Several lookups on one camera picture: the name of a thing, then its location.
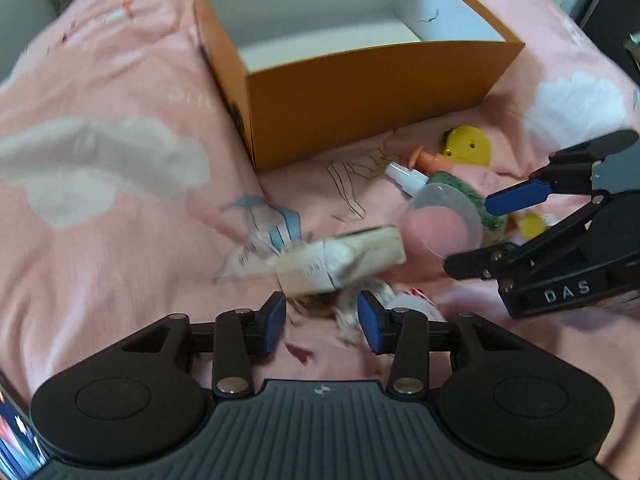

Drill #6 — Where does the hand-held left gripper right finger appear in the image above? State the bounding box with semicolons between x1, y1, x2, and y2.
357;291;507;401

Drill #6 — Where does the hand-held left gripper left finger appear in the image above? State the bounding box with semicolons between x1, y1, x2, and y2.
122;291;287;398

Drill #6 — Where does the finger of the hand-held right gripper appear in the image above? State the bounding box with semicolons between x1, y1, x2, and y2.
444;196;610;287
485;130;640;215

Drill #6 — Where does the small yellow cap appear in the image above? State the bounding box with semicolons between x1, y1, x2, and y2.
517;212;546;238

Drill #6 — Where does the green scrubbing sponge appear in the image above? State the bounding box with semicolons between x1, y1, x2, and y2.
425;170;506;233

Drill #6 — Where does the clear plastic cup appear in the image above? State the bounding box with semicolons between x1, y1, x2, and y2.
400;183;485;261

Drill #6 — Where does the beige paper carton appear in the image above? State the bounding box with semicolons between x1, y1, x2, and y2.
274;226;407;297

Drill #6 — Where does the white spray bottle orange cap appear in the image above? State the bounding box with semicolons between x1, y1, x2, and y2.
385;146;453;196

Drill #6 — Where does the orange cardboard box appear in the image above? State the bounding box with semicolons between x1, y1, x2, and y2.
190;0;526;173

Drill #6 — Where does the dark device with screen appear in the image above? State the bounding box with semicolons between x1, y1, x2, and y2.
0;375;51;479

